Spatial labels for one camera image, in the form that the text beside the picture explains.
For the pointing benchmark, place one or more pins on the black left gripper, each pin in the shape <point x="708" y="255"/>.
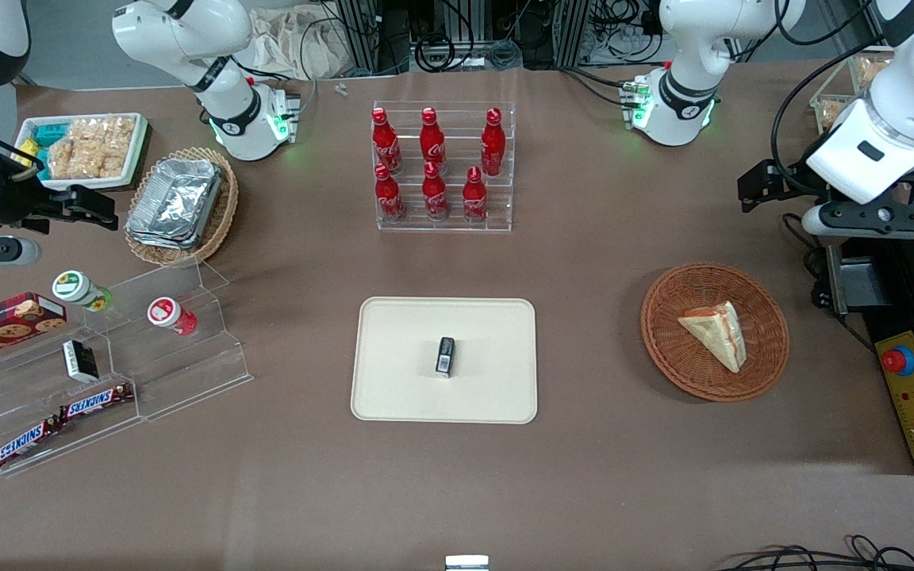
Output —
<point x="784" y="185"/>

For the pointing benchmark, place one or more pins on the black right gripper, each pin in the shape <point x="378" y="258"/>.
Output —
<point x="16" y="201"/>

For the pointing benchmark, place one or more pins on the triangle sandwich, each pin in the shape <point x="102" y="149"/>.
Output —
<point x="717" y="333"/>

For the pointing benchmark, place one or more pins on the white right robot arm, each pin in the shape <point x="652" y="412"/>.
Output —
<point x="231" y="119"/>

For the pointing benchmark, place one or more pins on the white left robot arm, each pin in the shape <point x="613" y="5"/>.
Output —
<point x="683" y="103"/>

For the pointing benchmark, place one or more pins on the white plastic snack tray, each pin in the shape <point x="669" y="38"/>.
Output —
<point x="140" y="131"/>

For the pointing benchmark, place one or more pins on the light wicker basket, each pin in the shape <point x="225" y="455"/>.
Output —
<point x="223" y="218"/>

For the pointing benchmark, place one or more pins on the brown wicker basket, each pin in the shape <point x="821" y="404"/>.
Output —
<point x="671" y="349"/>

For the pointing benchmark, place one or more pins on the cream plastic tray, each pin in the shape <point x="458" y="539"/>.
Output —
<point x="401" y="381"/>

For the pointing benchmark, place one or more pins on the rice cracker snack bag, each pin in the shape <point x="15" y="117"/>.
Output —
<point x="104" y="131"/>
<point x="84" y="162"/>

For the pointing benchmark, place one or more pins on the stack of foil trays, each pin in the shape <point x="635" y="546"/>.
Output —
<point x="175" y="202"/>

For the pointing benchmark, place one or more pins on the green cup with sunflower lid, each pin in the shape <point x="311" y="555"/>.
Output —
<point x="76" y="289"/>

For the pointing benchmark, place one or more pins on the teal snack packet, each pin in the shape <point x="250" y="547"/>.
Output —
<point x="48" y="135"/>

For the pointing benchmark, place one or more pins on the fried snack bag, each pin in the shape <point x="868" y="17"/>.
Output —
<point x="828" y="111"/>
<point x="869" y="71"/>

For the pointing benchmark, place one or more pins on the red cup with white lid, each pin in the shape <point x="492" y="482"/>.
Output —
<point x="167" y="313"/>

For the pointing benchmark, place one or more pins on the red cookie box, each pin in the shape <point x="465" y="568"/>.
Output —
<point x="5" y="321"/>

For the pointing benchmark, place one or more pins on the small black and white box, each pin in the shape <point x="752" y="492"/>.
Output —
<point x="80" y="361"/>

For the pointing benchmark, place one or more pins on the black appliance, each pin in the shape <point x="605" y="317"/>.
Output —
<point x="893" y="270"/>

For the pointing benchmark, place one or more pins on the clear acrylic stepped shelf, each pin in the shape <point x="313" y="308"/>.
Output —
<point x="187" y="373"/>

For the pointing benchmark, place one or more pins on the snickers chocolate bar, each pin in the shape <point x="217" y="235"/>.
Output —
<point x="96" y="401"/>
<point x="27" y="442"/>

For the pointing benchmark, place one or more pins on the beige cloth bag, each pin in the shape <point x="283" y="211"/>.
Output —
<point x="298" y="47"/>

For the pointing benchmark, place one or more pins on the red cola bottle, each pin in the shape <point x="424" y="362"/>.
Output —
<point x="385" y="143"/>
<point x="493" y="143"/>
<point x="388" y="196"/>
<point x="435" y="194"/>
<point x="474" y="198"/>
<point x="432" y="143"/>

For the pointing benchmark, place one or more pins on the clear acrylic bottle rack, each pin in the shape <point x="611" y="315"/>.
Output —
<point x="457" y="119"/>

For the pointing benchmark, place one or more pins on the small silver device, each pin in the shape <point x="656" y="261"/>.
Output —
<point x="466" y="563"/>

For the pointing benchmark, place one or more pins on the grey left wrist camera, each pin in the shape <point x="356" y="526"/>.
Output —
<point x="862" y="220"/>

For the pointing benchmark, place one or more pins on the aluminium frame post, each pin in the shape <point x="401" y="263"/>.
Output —
<point x="366" y="40"/>
<point x="572" y="32"/>

